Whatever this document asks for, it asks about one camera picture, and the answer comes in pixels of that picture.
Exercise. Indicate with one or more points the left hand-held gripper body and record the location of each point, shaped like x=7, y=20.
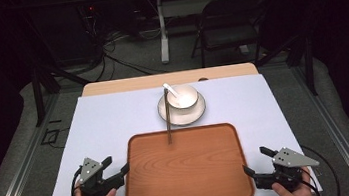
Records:
x=98, y=188

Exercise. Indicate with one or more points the light wooden table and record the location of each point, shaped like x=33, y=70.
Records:
x=147, y=82

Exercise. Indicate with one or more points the white ceramic plate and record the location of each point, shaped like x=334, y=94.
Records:
x=185, y=118

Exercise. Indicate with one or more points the white ceramic spoon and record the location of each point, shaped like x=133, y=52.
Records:
x=171, y=90

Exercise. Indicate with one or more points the brown wooden tray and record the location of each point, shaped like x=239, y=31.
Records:
x=185, y=174

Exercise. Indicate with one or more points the white ceramic bowl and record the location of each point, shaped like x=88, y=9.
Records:
x=186, y=100

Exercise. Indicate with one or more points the dark brown chopstick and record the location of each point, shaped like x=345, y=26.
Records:
x=167, y=125
x=169, y=119

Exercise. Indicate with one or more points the black folding chair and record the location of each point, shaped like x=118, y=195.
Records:
x=230, y=20

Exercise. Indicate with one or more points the aluminium floor rail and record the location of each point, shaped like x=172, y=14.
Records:
x=20, y=170
x=338, y=131

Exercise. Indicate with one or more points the white desk leg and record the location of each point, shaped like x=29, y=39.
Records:
x=163, y=35

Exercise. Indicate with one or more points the white table mat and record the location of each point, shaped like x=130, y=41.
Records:
x=105, y=126

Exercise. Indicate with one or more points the black metal stand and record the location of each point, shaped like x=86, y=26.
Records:
x=38, y=94
x=308, y=64

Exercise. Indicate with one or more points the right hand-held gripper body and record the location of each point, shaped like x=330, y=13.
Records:
x=287, y=169

